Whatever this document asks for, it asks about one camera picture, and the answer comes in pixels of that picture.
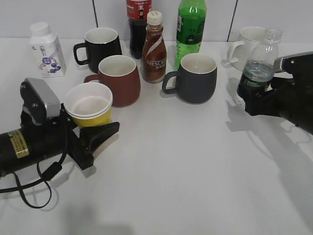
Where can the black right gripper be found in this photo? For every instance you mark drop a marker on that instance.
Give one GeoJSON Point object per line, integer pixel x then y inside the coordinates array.
{"type": "Point", "coordinates": [277, 102]}

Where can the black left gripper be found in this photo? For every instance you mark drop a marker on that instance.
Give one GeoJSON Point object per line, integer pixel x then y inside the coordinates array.
{"type": "Point", "coordinates": [55, 136]}

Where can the yellow paper cup stack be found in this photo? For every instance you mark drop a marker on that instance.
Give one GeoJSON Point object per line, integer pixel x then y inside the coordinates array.
{"type": "Point", "coordinates": [89, 104]}

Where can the clear water bottle green label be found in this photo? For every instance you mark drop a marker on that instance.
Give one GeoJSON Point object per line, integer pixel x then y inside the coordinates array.
{"type": "Point", "coordinates": [258, 70]}

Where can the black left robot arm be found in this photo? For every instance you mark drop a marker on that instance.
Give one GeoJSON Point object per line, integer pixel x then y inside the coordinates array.
{"type": "Point", "coordinates": [12, 148]}

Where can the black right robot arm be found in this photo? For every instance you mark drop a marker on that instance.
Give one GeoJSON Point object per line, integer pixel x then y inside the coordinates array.
{"type": "Point", "coordinates": [304, 97]}

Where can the white ceramic mug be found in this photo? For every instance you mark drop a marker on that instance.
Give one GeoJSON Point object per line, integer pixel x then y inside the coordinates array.
{"type": "Point", "coordinates": [240, 50]}

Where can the red ceramic mug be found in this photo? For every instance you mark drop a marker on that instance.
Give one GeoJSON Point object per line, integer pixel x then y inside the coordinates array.
{"type": "Point", "coordinates": [121, 75]}

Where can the dark grey ceramic mug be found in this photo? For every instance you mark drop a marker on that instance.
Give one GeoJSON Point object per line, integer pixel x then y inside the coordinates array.
{"type": "Point", "coordinates": [195, 80]}

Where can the black ceramic mug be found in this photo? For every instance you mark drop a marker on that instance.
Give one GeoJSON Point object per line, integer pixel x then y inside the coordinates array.
{"type": "Point", "coordinates": [100, 43]}

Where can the Nescafe coffee bottle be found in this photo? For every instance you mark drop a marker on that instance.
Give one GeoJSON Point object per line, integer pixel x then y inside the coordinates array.
{"type": "Point", "coordinates": [154, 56]}

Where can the white yogurt carton bottle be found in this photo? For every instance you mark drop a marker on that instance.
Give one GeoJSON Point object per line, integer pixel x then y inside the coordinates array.
{"type": "Point", "coordinates": [46, 48]}

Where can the green soda bottle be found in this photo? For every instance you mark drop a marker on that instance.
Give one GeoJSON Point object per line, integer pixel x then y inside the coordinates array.
{"type": "Point", "coordinates": [190, 27]}

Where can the cola bottle red label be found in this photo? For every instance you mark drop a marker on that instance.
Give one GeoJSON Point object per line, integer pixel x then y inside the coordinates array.
{"type": "Point", "coordinates": [137, 11]}

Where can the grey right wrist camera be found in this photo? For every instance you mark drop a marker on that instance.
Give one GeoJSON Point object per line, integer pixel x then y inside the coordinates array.
{"type": "Point", "coordinates": [294, 63]}

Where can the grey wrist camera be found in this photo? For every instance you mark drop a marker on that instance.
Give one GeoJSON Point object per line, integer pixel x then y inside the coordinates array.
{"type": "Point", "coordinates": [294, 63]}
{"type": "Point", "coordinates": [39, 101]}

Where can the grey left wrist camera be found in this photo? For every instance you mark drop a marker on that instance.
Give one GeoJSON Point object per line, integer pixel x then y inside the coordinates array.
{"type": "Point", "coordinates": [39, 101]}

